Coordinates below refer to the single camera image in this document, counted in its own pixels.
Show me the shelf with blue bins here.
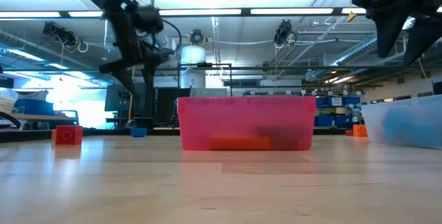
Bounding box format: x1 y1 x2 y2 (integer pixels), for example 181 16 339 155
314 90 363 128

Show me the large silver air duct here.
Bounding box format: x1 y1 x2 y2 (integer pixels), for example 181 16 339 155
305 35 381 82

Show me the white cylindrical tank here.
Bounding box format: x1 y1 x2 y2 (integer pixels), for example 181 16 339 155
180 45 207 89

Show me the black cabinet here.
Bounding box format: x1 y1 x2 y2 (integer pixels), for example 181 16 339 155
104 82 191 129

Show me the white bag pile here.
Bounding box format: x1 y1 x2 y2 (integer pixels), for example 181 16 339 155
0 88 48 114

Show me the yellow hanging cord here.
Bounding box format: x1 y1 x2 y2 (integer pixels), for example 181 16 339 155
127 64 136 121

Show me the red translucent plastic bin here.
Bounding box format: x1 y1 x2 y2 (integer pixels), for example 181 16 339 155
176 95 317 151

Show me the clear frosted plastic bin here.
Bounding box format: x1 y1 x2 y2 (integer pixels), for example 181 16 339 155
361 93 442 149

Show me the large blue block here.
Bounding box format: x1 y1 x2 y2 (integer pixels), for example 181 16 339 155
379 106 442 149

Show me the blue covered object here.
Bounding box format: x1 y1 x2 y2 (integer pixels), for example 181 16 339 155
14 98 55 116

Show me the grey workbench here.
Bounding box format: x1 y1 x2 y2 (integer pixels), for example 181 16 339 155
0 111 79 130

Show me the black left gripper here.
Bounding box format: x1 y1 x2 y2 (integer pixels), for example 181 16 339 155
98 5 171 94

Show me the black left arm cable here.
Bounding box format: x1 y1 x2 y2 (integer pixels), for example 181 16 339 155
160 18 183 57

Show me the small red block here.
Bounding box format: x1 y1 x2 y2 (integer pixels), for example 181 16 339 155
55 124 84 146

